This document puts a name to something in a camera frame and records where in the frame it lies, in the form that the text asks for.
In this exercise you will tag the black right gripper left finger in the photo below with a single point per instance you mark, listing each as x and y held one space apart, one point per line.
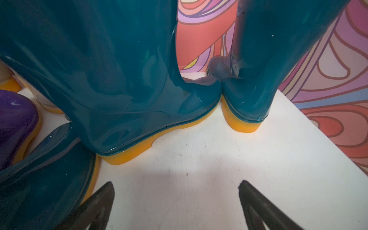
93 214

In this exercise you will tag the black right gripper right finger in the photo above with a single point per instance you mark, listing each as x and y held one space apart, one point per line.
260 213

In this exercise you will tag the purple rain boot front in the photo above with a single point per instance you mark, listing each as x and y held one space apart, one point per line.
20 124

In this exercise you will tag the beige rain boot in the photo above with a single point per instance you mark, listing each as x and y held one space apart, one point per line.
12 81

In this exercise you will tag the teal rain boot centre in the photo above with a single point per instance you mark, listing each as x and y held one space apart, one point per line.
110 66

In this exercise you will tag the teal rain boot far right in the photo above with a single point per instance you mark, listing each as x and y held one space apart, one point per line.
269 39

